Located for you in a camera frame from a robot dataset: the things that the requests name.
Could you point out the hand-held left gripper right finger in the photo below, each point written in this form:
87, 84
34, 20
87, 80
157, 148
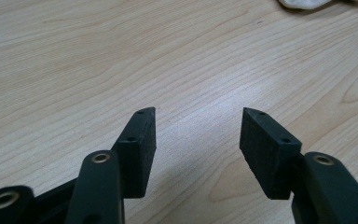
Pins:
267, 155

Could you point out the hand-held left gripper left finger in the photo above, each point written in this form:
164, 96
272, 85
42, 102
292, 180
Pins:
136, 155

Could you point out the white cloth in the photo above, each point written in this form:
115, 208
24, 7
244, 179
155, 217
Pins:
304, 3

